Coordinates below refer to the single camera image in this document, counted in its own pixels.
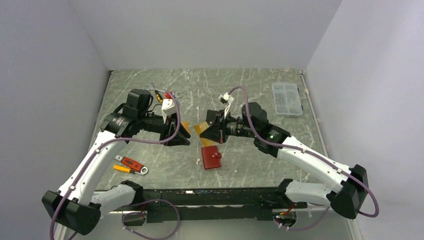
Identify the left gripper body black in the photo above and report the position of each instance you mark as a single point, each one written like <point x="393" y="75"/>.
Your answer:
<point x="166" y="129"/>

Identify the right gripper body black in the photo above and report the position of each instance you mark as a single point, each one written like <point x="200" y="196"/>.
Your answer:
<point x="222" y="118"/>

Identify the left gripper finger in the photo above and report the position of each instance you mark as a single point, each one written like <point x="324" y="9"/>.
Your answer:
<point x="182" y="133"/>
<point x="178" y="140"/>

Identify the red leather card holder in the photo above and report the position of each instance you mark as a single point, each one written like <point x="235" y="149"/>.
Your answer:
<point x="211" y="157"/>

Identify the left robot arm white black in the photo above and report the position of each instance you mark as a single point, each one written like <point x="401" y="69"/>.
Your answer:
<point x="75" y="205"/>

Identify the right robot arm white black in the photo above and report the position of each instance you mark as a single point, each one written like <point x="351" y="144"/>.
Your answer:
<point x="342" y="188"/>

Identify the yellow black screwdriver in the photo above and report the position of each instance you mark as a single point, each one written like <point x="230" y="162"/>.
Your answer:
<point x="157" y="93"/>

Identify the silver open-end wrench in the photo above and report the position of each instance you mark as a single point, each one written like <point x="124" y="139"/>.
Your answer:
<point x="177" y="94"/>

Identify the clear plastic compartment box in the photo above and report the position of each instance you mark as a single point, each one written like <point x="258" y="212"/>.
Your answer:
<point x="287" y="100"/>

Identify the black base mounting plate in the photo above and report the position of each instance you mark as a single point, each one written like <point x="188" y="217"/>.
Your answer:
<point x="259" y="203"/>

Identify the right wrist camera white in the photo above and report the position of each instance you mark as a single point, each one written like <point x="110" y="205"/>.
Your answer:
<point x="226" y="99"/>

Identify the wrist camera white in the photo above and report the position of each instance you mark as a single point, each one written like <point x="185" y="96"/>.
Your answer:
<point x="226" y="99"/>
<point x="168" y="107"/>

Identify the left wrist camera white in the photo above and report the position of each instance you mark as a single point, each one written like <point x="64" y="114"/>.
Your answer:
<point x="168" y="107"/>

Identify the red handled adjustable wrench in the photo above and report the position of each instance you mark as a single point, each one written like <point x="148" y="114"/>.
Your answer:
<point x="132" y="164"/>

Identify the orange handled small screwdriver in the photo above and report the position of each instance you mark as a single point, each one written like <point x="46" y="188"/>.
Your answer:
<point x="123" y="169"/>

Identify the aluminium rail frame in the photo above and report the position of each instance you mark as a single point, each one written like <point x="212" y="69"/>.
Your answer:
<point x="331" y="227"/>

